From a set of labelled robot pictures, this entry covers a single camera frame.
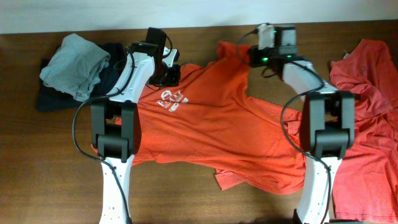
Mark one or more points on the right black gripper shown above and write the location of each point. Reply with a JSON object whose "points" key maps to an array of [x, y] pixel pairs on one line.
{"points": [[255, 53]]}

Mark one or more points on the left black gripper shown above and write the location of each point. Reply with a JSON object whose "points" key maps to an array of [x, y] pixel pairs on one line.
{"points": [[173, 80]]}

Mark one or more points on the orange printed t-shirt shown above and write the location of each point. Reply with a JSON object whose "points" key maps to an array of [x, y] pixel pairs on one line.
{"points": [[210, 120]]}

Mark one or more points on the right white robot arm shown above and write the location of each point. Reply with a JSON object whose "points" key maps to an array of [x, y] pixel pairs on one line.
{"points": [[326, 129]]}

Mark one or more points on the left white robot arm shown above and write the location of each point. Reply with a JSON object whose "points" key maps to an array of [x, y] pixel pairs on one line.
{"points": [[115, 125]]}

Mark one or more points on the folded grey t-shirt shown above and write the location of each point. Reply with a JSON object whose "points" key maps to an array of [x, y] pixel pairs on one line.
{"points": [[75, 67]]}

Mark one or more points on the folded navy garment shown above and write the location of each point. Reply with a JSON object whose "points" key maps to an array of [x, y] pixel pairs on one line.
{"points": [[49, 99]]}

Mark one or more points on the red t-shirt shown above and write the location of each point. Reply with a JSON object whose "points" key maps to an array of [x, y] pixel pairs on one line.
{"points": [[365, 186]]}

